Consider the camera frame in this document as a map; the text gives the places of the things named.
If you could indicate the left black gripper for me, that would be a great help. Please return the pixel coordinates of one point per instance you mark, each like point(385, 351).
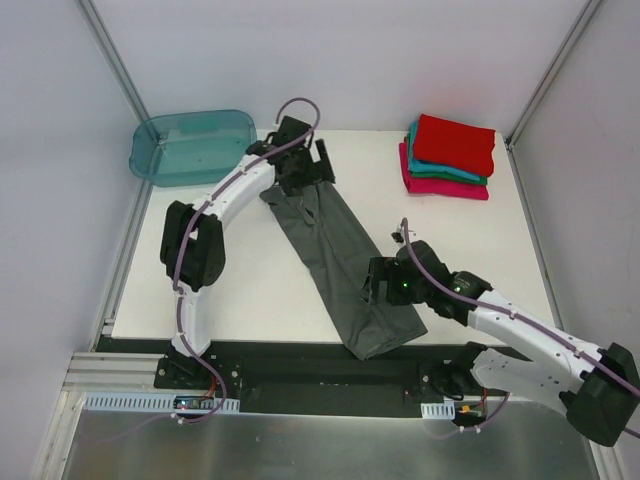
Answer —
point(310, 170)

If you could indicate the teal folded t shirt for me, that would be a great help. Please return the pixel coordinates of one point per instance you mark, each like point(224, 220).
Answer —
point(417, 167)

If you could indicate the teal plastic bin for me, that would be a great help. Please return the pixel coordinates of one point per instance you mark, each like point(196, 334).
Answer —
point(192, 148)

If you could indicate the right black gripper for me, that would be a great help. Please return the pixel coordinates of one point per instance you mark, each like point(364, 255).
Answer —
point(377, 280)

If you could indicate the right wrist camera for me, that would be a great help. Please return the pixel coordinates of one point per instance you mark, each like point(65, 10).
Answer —
point(398, 235)

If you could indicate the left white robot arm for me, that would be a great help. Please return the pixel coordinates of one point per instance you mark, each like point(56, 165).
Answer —
point(193, 246)

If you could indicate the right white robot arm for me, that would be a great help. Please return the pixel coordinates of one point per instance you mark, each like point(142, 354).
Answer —
point(596, 389)

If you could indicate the grey t shirt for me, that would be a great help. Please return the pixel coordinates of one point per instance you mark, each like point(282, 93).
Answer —
point(330, 241)

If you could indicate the right aluminium frame post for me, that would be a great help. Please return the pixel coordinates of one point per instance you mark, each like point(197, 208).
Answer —
point(576, 32)

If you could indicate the left white cable duct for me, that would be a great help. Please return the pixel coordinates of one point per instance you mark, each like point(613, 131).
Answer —
point(158, 403)

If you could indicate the white cable duct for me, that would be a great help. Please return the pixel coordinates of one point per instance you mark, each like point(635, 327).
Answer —
point(438, 411)
point(158, 403)

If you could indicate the red folded t shirt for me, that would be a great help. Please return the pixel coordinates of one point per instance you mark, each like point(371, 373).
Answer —
point(453, 144)

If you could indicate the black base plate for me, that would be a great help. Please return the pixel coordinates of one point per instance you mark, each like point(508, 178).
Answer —
point(307, 378)

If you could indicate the aluminium frame post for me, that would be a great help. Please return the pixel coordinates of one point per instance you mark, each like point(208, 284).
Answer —
point(113, 58)
point(576, 32)

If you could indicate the left aluminium frame post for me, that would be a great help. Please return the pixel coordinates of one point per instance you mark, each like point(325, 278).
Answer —
point(113, 58)

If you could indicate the green folded t shirt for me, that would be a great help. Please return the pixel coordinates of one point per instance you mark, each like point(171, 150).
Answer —
point(479, 180)

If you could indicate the pink folded t shirt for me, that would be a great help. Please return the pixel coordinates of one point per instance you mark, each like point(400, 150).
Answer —
point(437, 186)

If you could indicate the right white cable duct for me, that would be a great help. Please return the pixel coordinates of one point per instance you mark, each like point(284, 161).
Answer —
point(438, 411)

